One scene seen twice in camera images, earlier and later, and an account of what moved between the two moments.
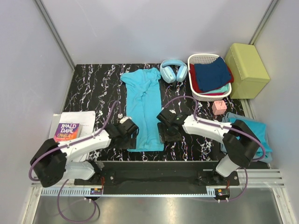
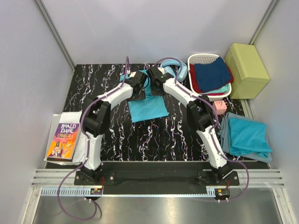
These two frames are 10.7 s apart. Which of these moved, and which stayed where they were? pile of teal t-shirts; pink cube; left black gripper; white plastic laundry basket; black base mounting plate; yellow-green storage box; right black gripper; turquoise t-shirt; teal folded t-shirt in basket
Moved: left black gripper; turquoise t-shirt; right black gripper
Stayed: white plastic laundry basket; pink cube; yellow-green storage box; pile of teal t-shirts; black base mounting plate; teal folded t-shirt in basket
